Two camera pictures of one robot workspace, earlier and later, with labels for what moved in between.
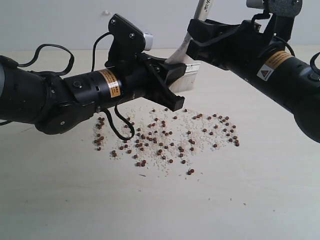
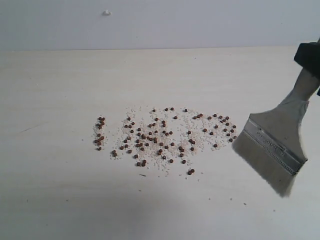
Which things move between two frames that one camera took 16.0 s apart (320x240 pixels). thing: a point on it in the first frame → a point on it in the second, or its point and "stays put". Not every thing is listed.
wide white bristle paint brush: (180, 55) → (274, 139)
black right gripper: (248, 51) → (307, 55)
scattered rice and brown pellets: (156, 138) stays put
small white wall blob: (106, 13) stays put
